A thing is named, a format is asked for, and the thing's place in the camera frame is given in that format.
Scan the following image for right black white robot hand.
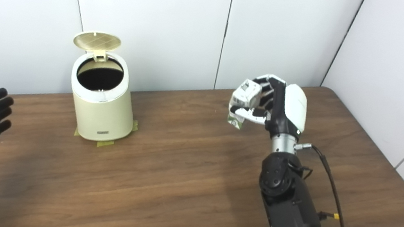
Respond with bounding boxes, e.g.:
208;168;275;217
229;69;313;145

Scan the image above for white green milk carton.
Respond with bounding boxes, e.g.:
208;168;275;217
226;77;264;132

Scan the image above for cream-colored round bin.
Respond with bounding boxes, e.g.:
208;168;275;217
57;28;149;148

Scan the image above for cream round bin lid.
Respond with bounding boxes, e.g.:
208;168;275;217
70;28;123;64

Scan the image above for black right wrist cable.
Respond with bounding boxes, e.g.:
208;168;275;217
281;141;372;227

